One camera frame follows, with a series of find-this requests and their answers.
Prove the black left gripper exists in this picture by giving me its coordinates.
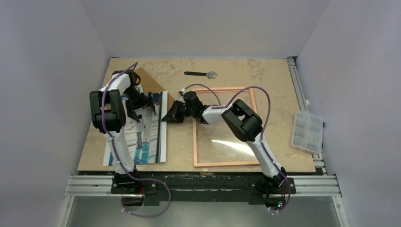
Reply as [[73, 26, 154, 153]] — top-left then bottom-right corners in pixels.
[[124, 87, 156, 122]]

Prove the brown cardboard backing board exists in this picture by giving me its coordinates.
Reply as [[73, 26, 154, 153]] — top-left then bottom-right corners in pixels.
[[135, 68, 174, 110]]

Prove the pink picture frame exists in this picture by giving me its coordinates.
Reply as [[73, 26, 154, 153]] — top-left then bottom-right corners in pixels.
[[192, 87, 261, 168]]

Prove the glossy printed photo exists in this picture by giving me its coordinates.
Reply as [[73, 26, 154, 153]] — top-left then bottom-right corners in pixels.
[[103, 91, 167, 166]]

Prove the clear acrylic sheet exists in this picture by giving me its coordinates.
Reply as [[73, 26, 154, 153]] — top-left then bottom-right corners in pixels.
[[195, 91, 258, 164]]

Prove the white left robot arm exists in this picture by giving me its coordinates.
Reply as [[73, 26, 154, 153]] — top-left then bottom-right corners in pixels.
[[89, 70, 156, 193]]

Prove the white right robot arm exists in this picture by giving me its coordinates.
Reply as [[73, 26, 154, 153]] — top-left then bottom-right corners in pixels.
[[162, 91, 295, 194]]

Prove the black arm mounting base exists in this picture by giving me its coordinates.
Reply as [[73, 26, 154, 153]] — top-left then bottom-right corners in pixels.
[[111, 171, 296, 209]]

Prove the black adjustable wrench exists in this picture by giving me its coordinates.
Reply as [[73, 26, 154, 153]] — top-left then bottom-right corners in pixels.
[[184, 71, 217, 79]]

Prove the clear plastic parts box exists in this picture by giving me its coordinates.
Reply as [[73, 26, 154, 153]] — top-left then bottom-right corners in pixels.
[[291, 111, 325, 154]]

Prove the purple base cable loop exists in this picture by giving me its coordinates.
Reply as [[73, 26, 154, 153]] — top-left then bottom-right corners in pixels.
[[120, 178, 172, 219]]

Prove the aluminium rail frame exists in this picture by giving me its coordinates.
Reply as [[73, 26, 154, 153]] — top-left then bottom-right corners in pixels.
[[58, 58, 349, 227]]

